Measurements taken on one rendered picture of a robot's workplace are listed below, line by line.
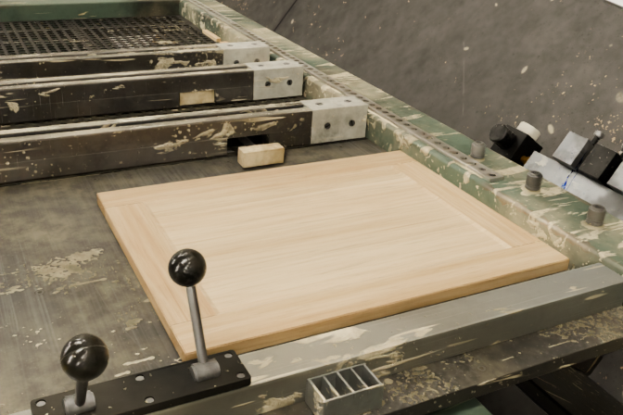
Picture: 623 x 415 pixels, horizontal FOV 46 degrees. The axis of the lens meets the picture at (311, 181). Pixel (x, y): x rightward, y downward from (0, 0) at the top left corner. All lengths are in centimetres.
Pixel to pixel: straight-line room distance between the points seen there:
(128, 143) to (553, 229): 71
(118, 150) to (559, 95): 156
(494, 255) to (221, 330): 42
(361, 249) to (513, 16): 185
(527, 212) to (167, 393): 64
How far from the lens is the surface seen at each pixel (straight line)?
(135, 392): 74
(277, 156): 133
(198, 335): 74
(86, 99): 157
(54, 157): 129
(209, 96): 165
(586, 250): 109
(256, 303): 91
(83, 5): 249
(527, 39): 268
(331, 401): 76
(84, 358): 62
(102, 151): 130
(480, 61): 275
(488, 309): 91
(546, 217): 115
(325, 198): 118
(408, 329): 85
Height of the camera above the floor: 181
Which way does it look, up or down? 36 degrees down
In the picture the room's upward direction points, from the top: 59 degrees counter-clockwise
